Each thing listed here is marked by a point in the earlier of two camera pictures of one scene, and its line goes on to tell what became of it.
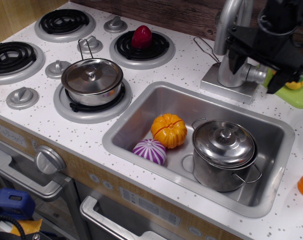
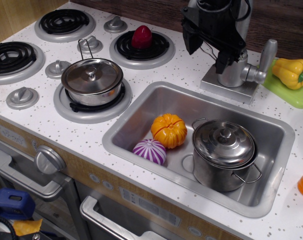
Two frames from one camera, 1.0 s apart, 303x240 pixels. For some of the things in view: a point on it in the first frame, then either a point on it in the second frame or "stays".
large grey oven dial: [48, 161] stays
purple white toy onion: [151, 150] stays
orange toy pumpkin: [169, 129] stays
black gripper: [276, 44] → [215, 22]
